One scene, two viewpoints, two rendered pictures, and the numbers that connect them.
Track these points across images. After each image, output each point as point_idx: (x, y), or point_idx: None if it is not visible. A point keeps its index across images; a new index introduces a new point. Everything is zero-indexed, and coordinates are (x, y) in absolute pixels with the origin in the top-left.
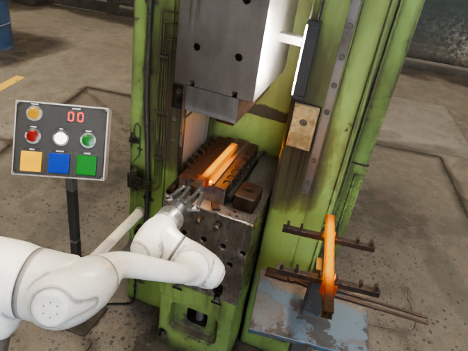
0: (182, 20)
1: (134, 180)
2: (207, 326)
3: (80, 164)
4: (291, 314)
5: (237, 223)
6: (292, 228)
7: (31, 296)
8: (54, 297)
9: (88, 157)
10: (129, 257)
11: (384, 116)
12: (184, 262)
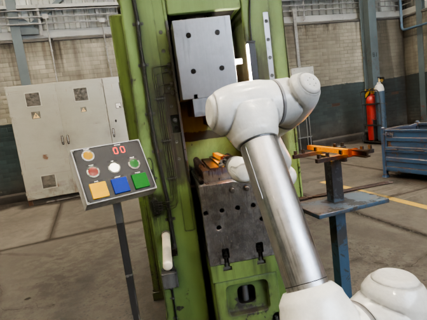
0: (179, 58)
1: (157, 205)
2: (257, 298)
3: (136, 181)
4: (330, 204)
5: None
6: (298, 154)
7: (298, 79)
8: (309, 74)
9: (140, 174)
10: None
11: None
12: None
